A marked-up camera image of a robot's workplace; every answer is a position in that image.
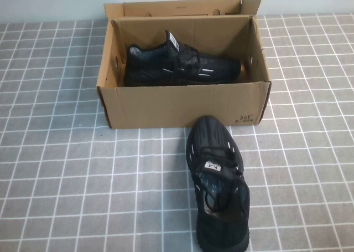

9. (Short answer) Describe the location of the black knit sneaker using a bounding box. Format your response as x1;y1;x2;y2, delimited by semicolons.
185;115;251;252
123;29;242;87

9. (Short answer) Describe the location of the brown cardboard shoe box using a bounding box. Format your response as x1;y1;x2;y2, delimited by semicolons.
96;0;272;130

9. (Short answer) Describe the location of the grey white-checked tablecloth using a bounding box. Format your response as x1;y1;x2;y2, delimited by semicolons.
0;12;354;252

